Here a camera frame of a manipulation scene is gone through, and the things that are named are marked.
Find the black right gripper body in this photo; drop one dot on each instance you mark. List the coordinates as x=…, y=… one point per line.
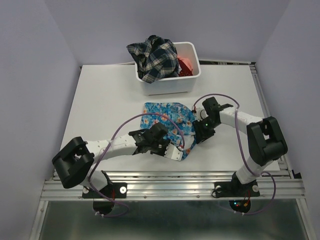
x=204, y=128

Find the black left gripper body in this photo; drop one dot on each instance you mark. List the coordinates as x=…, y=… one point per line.
x=159, y=147

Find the blue floral skirt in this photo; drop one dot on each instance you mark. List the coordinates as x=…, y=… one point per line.
x=177, y=118

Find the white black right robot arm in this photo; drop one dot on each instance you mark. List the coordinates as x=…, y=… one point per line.
x=266, y=143

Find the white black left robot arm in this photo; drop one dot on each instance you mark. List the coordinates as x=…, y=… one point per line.
x=73, y=163

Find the red polka dot skirt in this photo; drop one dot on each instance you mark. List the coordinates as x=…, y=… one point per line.
x=184, y=73

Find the pink orange skirt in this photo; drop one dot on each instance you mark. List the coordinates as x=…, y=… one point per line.
x=185, y=63

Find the navy plaid skirt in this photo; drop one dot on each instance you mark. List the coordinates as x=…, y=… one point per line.
x=156, y=59

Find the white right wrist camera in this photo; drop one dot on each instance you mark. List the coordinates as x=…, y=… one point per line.
x=200, y=113

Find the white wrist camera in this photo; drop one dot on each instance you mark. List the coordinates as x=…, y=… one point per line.
x=174, y=153
x=200, y=113

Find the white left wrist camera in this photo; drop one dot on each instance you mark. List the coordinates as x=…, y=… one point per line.
x=174, y=153

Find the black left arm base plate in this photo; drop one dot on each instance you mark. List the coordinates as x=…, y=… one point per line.
x=117, y=190

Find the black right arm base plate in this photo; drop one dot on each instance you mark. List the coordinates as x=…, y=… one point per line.
x=227, y=189

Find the aluminium table frame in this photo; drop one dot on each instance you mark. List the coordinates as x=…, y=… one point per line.
x=166, y=199

